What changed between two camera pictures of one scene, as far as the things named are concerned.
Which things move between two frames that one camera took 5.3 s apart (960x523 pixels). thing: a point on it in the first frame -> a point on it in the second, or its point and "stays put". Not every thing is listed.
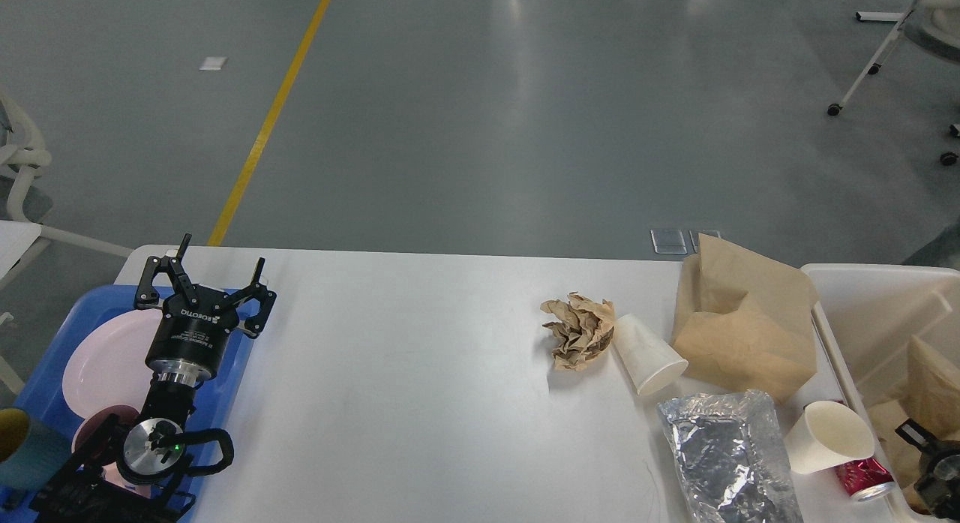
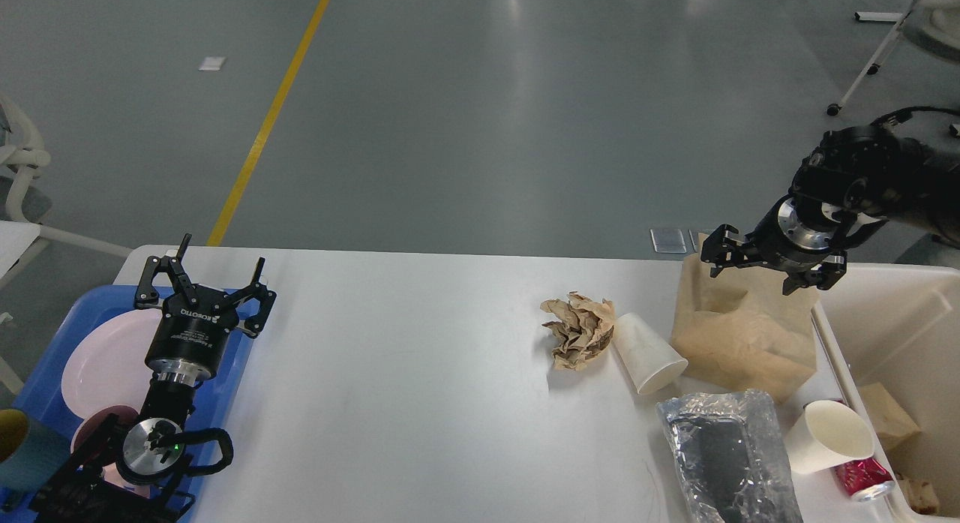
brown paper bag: x=931 y=390 -> x=894 y=423
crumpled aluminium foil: x=732 y=458 stays put
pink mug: x=96 y=443 stays put
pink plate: x=106 y=365 stays put
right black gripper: x=939 y=473 -> x=795 y=232
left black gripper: x=188 y=347 stays put
